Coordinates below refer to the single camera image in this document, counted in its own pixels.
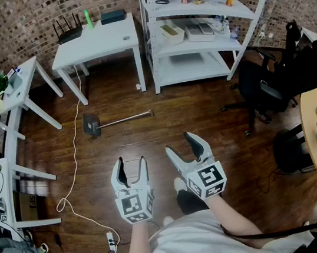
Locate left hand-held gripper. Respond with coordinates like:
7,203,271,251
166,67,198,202
108,152,160,227

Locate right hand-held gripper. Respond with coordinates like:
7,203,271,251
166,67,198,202
163,126,230,205

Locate dark long-handled dustpan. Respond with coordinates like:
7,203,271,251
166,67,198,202
80,103,156,140

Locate person's left forearm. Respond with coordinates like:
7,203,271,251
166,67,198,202
117,219,159,253

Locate person's right forearm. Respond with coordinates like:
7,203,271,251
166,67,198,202
204,188,268,253

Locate black-framed white board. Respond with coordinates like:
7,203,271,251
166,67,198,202
5,67,19,79

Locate person's white shoe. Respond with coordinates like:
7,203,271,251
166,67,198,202
162,215,175,228
172,176,189,194

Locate person's dark trousers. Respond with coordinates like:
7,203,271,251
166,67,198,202
174,185,212,217

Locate white power strip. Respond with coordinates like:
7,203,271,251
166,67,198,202
105,231,119,253

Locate black stool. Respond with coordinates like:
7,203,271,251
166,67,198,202
270,124,317,177

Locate black office chair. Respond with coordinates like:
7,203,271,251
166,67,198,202
210,17,317,140

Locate brown cardboard box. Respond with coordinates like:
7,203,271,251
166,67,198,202
11,188,41,224

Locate white work table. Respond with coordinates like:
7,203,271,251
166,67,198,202
0,150,65,234

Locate white tray with yellow contents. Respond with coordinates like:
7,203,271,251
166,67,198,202
159,21,187,47

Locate lying clear water bottle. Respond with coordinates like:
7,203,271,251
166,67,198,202
228,25,242,41

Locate white desk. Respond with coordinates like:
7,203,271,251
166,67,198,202
45,11,149,110

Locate small clear bottle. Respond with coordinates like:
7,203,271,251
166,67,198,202
214,13,231,35

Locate small white side table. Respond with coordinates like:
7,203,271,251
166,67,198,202
0,52,69,139

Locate white metal shelving rack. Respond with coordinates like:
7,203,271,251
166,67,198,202
138,0,297,95

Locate grey cup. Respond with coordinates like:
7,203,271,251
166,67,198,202
6,72,25,95

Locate black router with antennas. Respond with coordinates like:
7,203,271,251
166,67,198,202
51,11,85,46

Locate black rectangular box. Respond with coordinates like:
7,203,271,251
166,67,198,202
99,8,127,26

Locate green bottle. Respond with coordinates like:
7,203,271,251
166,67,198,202
83,8,95,31

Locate small white corner table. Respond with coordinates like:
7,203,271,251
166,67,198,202
299,25,317,45

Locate white floor cable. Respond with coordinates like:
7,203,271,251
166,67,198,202
34,62,123,253

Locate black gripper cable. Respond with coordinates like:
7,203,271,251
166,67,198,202
220,209,317,253

